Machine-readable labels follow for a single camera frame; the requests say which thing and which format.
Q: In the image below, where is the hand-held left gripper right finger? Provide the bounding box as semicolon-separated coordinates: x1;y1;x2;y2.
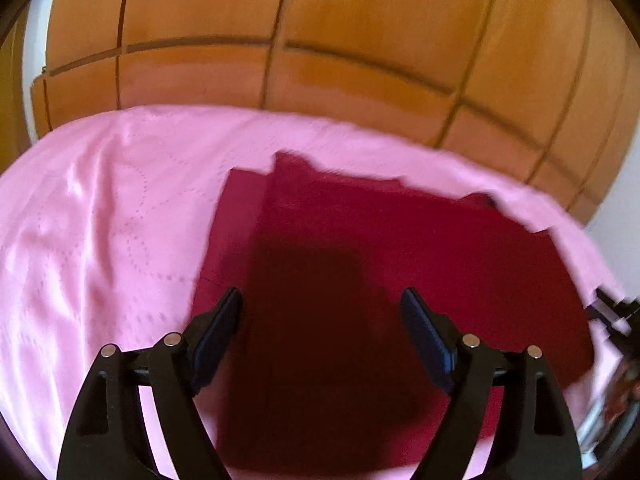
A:
401;287;585;480

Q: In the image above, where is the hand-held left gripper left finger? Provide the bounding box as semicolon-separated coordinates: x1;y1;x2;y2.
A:
56;286;244;480

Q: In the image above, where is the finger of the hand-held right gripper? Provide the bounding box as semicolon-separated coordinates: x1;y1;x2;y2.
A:
586;287;640;341

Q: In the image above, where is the dark red embroidered shirt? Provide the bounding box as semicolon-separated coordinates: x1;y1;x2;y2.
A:
192;151;597;476

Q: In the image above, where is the red patterned rug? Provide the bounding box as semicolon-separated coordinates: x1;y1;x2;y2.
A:
580;355;640;461

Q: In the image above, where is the pink bed blanket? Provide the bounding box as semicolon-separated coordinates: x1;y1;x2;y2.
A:
0;105;627;480

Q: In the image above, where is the wooden wardrobe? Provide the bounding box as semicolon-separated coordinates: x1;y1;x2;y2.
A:
30;0;640;231

